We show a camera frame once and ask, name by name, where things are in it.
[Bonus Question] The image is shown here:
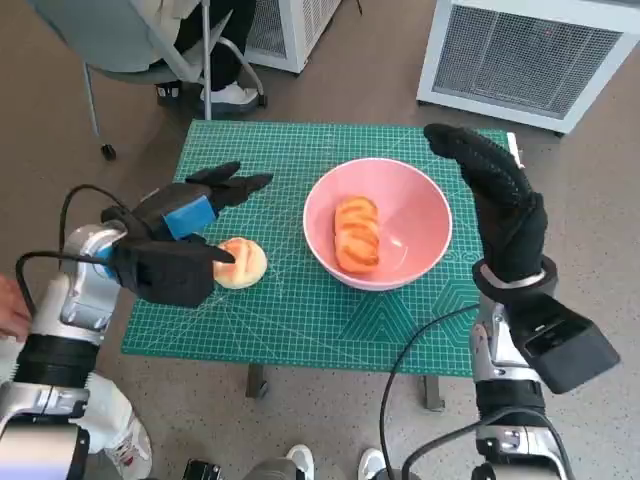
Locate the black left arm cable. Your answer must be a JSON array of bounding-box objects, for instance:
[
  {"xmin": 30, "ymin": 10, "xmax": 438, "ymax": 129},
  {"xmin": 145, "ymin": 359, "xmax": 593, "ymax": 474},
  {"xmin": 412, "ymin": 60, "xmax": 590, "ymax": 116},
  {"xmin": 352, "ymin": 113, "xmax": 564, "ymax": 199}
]
[
  {"xmin": 14, "ymin": 251, "xmax": 111, "ymax": 316},
  {"xmin": 59, "ymin": 183, "xmax": 129, "ymax": 239}
]

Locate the grey chair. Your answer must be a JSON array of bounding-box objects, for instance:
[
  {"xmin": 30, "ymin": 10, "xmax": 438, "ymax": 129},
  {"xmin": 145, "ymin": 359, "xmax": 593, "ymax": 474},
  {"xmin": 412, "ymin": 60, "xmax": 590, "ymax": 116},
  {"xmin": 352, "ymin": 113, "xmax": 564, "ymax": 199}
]
[{"xmin": 24, "ymin": 0, "xmax": 269, "ymax": 161}]

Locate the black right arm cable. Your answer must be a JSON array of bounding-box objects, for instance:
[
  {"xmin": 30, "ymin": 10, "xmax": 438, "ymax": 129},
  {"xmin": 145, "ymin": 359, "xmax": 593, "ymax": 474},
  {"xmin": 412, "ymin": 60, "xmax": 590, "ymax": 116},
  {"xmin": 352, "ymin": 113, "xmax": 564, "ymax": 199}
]
[{"xmin": 402, "ymin": 407, "xmax": 576, "ymax": 480}]

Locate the person in white clothing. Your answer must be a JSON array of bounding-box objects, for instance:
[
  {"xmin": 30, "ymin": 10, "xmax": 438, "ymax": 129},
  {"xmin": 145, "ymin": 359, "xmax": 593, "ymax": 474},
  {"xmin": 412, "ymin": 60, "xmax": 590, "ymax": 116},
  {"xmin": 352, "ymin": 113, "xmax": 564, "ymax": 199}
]
[{"xmin": 0, "ymin": 339, "xmax": 154, "ymax": 480}]

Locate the round bread bun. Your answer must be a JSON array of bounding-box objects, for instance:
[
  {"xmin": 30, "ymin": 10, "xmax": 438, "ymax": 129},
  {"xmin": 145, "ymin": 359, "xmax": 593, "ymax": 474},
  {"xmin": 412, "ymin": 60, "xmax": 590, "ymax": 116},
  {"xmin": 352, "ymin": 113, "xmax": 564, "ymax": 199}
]
[{"xmin": 212, "ymin": 238, "xmax": 269, "ymax": 290}]

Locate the large white mesh cabinet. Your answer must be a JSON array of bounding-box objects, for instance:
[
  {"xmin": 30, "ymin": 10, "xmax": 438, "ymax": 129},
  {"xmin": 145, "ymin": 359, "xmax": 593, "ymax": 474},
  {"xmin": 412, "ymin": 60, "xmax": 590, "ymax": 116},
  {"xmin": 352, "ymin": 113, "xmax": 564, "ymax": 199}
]
[{"xmin": 417, "ymin": 0, "xmax": 640, "ymax": 135}]

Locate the small black box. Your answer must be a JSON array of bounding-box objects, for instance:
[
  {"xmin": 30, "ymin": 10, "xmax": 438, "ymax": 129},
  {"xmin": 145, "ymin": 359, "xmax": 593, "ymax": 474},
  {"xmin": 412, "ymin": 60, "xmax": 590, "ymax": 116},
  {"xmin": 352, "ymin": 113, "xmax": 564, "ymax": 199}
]
[{"xmin": 182, "ymin": 460, "xmax": 222, "ymax": 480}]

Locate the dark metal table leg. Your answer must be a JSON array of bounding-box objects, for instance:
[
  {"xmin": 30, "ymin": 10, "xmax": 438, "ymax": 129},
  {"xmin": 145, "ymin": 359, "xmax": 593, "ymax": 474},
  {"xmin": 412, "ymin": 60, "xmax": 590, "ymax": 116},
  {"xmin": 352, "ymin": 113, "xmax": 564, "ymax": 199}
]
[
  {"xmin": 419, "ymin": 374, "xmax": 446, "ymax": 412},
  {"xmin": 245, "ymin": 364, "xmax": 271, "ymax": 400}
]

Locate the oblong glazed bread loaf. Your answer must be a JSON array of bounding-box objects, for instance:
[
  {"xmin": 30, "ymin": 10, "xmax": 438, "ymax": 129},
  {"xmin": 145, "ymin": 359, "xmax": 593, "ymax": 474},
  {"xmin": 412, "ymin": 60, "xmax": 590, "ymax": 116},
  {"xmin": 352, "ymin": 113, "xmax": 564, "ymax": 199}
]
[{"xmin": 333, "ymin": 195, "xmax": 381, "ymax": 274}]

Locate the white shoe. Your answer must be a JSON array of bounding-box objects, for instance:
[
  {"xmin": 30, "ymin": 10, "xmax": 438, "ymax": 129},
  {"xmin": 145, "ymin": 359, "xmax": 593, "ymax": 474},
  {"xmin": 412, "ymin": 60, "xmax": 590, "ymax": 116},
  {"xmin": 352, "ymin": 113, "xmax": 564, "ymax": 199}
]
[
  {"xmin": 359, "ymin": 448, "xmax": 387, "ymax": 480},
  {"xmin": 285, "ymin": 444, "xmax": 315, "ymax": 480}
]

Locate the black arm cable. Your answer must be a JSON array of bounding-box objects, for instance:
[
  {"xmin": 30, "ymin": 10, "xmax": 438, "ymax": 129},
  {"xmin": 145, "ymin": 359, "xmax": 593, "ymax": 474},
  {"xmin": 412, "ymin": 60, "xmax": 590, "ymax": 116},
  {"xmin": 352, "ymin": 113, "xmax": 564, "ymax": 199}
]
[
  {"xmin": 59, "ymin": 183, "xmax": 129, "ymax": 239},
  {"xmin": 402, "ymin": 407, "xmax": 576, "ymax": 480},
  {"xmin": 14, "ymin": 251, "xmax": 111, "ymax": 316}
]

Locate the small white mesh cabinet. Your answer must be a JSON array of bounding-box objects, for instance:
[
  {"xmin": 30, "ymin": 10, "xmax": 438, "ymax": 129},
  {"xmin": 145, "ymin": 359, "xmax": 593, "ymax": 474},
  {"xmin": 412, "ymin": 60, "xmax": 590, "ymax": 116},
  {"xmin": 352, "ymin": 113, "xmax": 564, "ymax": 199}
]
[{"xmin": 244, "ymin": 0, "xmax": 346, "ymax": 74}]

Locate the pink bowl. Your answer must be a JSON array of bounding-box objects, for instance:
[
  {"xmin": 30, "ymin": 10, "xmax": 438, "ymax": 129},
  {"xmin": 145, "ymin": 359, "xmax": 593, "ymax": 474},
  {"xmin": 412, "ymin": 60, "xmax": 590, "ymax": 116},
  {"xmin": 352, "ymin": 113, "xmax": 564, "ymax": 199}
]
[{"xmin": 302, "ymin": 158, "xmax": 454, "ymax": 292}]

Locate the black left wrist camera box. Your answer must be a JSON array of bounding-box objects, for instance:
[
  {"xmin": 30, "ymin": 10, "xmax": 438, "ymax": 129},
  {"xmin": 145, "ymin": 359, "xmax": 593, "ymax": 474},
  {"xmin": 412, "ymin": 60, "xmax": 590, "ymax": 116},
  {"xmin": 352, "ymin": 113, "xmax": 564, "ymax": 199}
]
[{"xmin": 113, "ymin": 239, "xmax": 217, "ymax": 309}]

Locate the seated person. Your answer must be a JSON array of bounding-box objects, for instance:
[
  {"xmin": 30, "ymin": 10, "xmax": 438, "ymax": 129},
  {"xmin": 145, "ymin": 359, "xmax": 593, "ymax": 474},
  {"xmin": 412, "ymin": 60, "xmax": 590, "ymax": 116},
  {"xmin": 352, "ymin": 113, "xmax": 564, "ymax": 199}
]
[{"xmin": 144, "ymin": 0, "xmax": 261, "ymax": 109}]

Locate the green cutting mat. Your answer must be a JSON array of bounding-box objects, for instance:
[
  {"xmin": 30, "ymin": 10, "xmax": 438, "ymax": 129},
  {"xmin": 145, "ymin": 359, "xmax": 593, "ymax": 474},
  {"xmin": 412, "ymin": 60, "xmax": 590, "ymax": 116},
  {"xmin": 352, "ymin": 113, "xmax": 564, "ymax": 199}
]
[{"xmin": 121, "ymin": 119, "xmax": 512, "ymax": 377}]

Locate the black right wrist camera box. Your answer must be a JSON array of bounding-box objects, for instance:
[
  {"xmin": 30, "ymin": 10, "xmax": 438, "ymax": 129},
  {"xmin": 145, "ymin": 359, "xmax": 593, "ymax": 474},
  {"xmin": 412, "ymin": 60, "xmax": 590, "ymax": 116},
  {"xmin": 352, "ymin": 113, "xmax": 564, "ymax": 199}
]
[{"xmin": 507, "ymin": 294, "xmax": 621, "ymax": 395}]

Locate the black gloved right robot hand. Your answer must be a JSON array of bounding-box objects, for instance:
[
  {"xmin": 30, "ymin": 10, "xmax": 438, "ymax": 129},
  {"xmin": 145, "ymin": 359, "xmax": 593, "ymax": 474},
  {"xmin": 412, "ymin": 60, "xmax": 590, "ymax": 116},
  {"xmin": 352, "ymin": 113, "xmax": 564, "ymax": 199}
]
[{"xmin": 423, "ymin": 123, "xmax": 549, "ymax": 284}]

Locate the person's hand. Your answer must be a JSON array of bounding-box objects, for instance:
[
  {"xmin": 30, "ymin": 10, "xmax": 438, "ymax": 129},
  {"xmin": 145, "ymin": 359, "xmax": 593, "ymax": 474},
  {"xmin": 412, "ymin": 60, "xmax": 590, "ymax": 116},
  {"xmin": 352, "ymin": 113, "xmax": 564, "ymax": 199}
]
[{"xmin": 0, "ymin": 273, "xmax": 32, "ymax": 344}]

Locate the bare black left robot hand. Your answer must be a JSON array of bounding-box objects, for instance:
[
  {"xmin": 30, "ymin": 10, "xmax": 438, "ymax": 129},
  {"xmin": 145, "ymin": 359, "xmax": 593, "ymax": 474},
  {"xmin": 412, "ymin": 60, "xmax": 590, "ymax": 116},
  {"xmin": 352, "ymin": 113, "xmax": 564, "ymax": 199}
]
[{"xmin": 102, "ymin": 160, "xmax": 275, "ymax": 265}]

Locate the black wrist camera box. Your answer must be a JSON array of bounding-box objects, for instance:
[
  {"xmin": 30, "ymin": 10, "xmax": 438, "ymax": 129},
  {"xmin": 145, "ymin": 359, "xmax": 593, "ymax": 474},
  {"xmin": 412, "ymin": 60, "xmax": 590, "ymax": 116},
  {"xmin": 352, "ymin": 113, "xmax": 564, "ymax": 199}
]
[
  {"xmin": 507, "ymin": 294, "xmax": 621, "ymax": 395},
  {"xmin": 113, "ymin": 239, "xmax": 217, "ymax": 309}
]

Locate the long black cable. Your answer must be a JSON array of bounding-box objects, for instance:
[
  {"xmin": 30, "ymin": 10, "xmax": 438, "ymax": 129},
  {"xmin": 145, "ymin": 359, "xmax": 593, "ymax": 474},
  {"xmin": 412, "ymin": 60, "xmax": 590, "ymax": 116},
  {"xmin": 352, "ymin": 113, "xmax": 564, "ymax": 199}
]
[{"xmin": 379, "ymin": 304, "xmax": 481, "ymax": 480}]

